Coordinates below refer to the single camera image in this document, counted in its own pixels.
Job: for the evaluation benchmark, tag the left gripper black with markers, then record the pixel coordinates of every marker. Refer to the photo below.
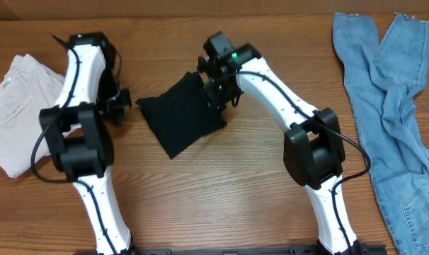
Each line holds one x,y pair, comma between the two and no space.
109,112

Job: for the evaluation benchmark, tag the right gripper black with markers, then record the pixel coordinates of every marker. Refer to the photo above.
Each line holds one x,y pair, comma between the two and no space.
216,103

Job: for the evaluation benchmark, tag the black t-shirt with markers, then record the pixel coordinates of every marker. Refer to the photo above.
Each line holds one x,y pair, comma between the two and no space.
181,115

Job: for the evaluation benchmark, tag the light blue denim jeans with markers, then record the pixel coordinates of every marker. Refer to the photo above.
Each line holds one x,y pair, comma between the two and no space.
382,76

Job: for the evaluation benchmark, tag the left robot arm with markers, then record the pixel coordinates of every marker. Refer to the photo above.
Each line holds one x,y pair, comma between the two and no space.
78,140

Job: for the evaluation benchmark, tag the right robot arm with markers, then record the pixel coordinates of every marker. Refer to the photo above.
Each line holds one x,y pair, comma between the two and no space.
313,148

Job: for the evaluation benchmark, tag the folded beige trousers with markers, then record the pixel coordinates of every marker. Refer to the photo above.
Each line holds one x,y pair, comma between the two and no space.
27,88

